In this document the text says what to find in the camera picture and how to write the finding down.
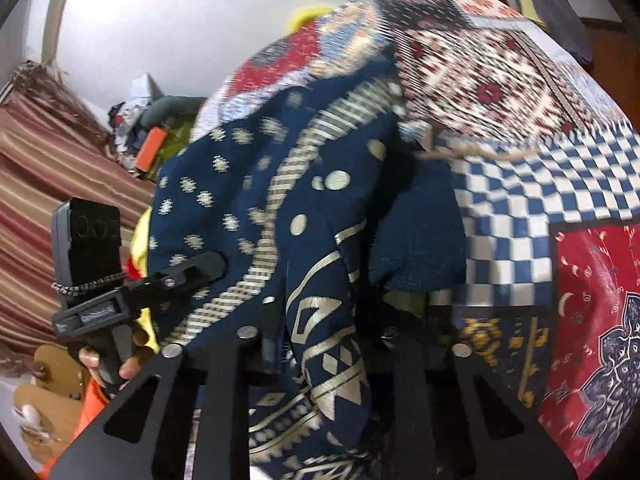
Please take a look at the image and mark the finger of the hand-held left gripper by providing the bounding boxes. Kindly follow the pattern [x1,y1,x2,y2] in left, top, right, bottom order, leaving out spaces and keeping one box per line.
[125,251,227,307]

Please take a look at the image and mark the pile of mixed clothes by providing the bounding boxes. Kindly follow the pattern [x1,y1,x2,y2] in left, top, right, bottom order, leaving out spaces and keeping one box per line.
[106,101,147,167]

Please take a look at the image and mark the red striped curtain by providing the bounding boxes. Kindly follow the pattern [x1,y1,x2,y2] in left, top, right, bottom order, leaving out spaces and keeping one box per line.
[0,62,157,363]

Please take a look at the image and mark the green cloth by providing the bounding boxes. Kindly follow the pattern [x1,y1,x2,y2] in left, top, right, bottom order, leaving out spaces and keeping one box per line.
[159,120,198,171]

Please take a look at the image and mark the orange object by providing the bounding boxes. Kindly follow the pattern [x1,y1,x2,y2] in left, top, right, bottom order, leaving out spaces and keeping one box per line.
[135,127,167,172]

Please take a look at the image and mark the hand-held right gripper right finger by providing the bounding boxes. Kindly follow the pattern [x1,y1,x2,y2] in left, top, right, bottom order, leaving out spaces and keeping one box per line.
[380,325,593,480]

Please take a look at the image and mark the navy patterned garment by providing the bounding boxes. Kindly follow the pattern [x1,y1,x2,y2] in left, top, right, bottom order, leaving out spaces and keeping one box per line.
[145,60,468,480]

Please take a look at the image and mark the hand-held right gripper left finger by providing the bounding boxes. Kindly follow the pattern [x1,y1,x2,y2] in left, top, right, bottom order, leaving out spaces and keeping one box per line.
[47,324,258,480]

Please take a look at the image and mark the grey rounded object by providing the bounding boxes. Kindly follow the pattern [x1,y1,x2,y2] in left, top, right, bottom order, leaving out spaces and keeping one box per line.
[140,95,208,128]

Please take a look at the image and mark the yellow curved object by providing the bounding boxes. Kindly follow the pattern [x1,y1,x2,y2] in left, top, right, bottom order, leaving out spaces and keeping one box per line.
[286,6,335,32]

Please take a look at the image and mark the tan sandals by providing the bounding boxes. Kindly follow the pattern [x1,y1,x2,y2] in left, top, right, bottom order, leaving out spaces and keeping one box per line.
[12,344,87,461]

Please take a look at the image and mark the person's left hand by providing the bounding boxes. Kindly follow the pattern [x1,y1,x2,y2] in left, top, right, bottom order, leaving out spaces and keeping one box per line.
[78,326,162,392]

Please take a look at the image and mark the dark grey pillow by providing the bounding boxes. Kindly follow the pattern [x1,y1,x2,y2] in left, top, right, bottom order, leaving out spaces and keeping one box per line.
[520,0,595,67]

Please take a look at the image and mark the patchwork printed bedspread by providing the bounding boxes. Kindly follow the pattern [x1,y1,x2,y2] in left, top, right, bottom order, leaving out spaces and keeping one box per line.
[192,0,640,480]

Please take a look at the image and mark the yellow cartoon blanket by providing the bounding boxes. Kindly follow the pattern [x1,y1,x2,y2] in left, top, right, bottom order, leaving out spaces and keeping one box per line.
[129,207,163,353]

